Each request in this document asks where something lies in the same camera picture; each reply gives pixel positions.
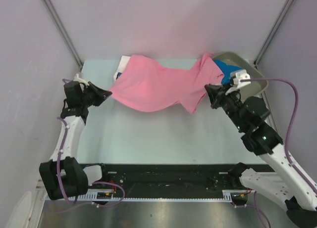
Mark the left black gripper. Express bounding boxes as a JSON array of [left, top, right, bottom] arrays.
[[80, 82, 111, 107]]

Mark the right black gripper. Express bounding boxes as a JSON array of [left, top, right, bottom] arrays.
[[205, 82, 247, 132]]

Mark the blue t shirt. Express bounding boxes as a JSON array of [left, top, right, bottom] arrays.
[[214, 59, 242, 85]]

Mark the grey plastic tray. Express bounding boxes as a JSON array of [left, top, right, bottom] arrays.
[[212, 51, 268, 101]]

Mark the pink t shirt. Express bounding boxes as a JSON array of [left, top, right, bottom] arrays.
[[109, 53, 224, 114]]

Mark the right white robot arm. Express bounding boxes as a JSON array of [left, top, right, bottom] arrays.
[[205, 84, 317, 228]]

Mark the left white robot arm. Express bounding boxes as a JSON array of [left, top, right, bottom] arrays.
[[39, 80, 112, 200]]

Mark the white flower print t shirt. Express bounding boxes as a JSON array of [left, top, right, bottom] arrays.
[[113, 55, 131, 81]]

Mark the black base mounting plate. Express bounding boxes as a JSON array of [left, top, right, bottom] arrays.
[[51, 163, 275, 199]]

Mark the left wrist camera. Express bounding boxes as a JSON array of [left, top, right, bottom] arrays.
[[73, 73, 89, 86]]

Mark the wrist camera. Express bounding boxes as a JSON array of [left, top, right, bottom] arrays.
[[73, 73, 89, 86], [225, 69, 251, 95]]

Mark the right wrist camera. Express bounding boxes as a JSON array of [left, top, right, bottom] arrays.
[[225, 69, 251, 95]]

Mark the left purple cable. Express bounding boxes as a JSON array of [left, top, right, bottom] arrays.
[[55, 78, 127, 214]]

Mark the purple cable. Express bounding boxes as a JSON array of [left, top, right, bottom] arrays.
[[232, 77, 310, 228], [55, 78, 127, 214]]

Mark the grey slotted cable duct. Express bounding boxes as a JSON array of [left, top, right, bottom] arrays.
[[74, 190, 251, 203]]

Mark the left aluminium frame post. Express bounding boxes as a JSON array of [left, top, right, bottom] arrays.
[[41, 0, 83, 72]]

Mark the aluminium frame post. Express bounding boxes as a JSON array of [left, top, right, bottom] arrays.
[[253, 0, 296, 69], [41, 0, 83, 72]]

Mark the right aluminium frame post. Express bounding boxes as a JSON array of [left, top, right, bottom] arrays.
[[253, 0, 296, 69]]

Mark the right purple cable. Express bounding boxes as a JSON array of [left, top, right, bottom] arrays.
[[232, 77, 310, 228]]

